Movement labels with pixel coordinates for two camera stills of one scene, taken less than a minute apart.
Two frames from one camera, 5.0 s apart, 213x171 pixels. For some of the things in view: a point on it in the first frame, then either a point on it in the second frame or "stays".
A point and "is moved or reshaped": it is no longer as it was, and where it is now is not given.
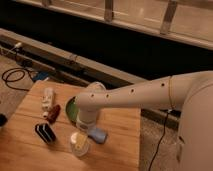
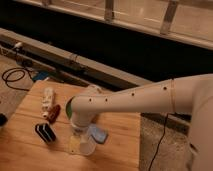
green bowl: [72, 109] stays
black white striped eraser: [46, 132] stays
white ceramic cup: [79, 143] is moved or reshaped
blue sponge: [98, 134] stays
